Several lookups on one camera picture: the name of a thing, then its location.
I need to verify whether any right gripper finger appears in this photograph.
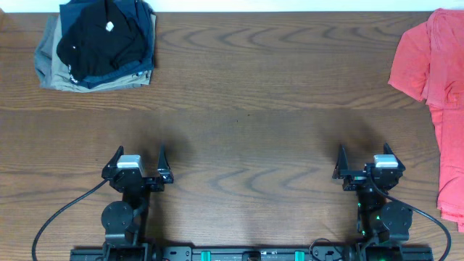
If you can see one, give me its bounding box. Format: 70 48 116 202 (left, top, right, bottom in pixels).
384 143 405 169
335 145 349 172

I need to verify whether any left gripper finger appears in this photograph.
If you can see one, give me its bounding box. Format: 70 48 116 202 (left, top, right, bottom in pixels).
105 146 124 169
157 144 170 171

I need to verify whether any coral red t-shirt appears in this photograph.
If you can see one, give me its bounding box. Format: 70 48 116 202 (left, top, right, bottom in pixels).
389 9 463 232

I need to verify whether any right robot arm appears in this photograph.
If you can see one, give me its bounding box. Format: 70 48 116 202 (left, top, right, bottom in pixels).
332 144 413 260

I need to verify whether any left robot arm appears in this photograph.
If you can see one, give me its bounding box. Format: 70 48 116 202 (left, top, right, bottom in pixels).
100 146 174 261

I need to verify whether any khaki folded garment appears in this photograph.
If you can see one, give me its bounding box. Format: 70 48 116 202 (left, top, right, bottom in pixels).
49 17 152 93

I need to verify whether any grey folded garment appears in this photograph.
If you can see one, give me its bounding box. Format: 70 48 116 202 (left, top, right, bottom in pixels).
34 16 57 89

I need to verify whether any navy folded garment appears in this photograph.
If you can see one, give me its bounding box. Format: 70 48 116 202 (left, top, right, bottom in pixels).
56 0 154 89

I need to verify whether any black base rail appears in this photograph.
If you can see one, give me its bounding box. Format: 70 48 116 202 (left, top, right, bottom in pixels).
70 245 434 261

